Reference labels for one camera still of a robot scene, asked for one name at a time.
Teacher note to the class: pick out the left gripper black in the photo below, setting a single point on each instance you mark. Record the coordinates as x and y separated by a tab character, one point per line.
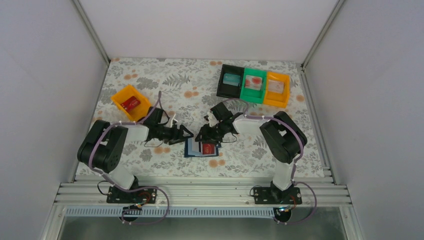
177	134

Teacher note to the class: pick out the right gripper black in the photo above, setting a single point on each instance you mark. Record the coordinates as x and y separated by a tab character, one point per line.
209	131

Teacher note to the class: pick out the blue leather card holder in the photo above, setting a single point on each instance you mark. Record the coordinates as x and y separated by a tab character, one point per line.
193	149

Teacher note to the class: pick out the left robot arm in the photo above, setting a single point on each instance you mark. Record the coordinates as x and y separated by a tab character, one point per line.
102	148

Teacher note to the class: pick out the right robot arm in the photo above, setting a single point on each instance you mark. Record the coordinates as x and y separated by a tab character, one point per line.
284	138

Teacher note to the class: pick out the teal card stack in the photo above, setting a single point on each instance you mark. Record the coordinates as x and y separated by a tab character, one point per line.
231	79

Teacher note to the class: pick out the white red card stack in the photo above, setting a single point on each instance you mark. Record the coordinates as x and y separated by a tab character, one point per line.
253	82

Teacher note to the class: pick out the pale card stack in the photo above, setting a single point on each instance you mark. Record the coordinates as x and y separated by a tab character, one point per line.
276	86

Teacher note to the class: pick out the floral table mat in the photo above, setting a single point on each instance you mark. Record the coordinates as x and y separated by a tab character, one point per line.
188	90

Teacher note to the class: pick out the orange bin left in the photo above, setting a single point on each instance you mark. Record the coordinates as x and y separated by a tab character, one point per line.
137	113

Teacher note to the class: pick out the orange bin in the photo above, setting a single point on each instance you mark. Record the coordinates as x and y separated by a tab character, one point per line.
137	113
277	100

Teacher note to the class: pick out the black bin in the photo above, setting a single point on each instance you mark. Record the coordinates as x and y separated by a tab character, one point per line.
228	91

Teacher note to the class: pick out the green bin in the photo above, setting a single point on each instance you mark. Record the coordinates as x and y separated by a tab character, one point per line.
253	96

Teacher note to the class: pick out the orange bin right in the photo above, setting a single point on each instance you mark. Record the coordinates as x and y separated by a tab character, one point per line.
277	100

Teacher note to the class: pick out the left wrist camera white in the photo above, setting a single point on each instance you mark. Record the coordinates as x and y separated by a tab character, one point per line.
172	121

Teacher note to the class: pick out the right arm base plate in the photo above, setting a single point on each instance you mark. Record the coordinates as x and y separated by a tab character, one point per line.
274	196

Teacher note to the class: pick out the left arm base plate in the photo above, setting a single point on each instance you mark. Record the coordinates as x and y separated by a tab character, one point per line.
143	196

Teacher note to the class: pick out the aluminium mounting rail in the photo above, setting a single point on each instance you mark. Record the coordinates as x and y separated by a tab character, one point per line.
205	191

